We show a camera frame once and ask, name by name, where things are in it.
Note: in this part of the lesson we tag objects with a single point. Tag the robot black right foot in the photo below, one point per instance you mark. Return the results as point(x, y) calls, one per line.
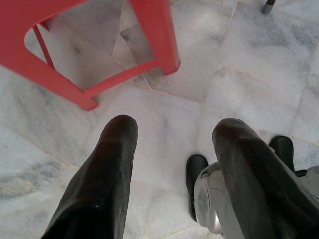
point(282, 149)

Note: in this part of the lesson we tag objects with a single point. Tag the red plastic stool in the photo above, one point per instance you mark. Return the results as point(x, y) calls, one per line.
point(15, 37)

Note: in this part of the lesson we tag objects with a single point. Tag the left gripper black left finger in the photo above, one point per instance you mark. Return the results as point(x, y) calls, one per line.
point(104, 179)

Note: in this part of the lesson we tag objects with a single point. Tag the robot silver right leg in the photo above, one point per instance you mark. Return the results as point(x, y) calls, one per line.
point(311, 177)

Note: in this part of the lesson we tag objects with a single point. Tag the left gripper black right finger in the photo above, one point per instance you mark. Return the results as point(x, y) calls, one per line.
point(254, 179)

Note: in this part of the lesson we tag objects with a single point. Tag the robot black foot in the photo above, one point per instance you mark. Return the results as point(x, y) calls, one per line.
point(195, 171)
point(282, 149)

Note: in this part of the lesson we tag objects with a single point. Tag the robot black left foot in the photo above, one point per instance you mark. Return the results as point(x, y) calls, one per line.
point(195, 171)

